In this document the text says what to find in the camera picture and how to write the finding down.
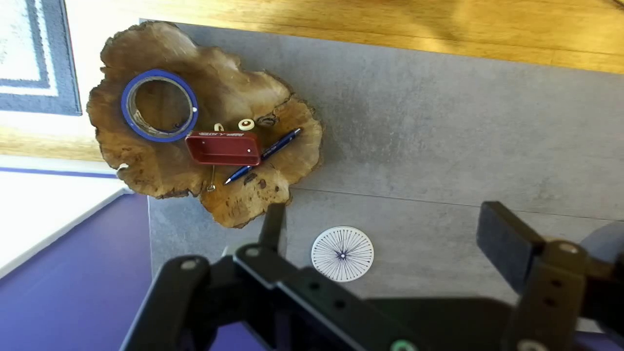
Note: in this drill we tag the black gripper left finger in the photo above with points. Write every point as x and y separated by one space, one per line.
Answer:
284 307

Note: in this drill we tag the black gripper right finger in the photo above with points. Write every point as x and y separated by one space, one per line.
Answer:
559 282

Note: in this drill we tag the red toy trolley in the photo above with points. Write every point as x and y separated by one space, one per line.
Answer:
227 147

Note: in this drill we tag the brown wooden burl bowl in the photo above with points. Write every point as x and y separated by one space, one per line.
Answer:
225 94

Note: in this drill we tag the blue pen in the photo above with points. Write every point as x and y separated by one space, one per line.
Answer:
266 155

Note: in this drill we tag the blue tape roll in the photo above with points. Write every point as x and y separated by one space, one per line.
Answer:
159 106

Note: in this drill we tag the blue bordered rug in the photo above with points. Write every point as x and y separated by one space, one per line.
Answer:
38 71

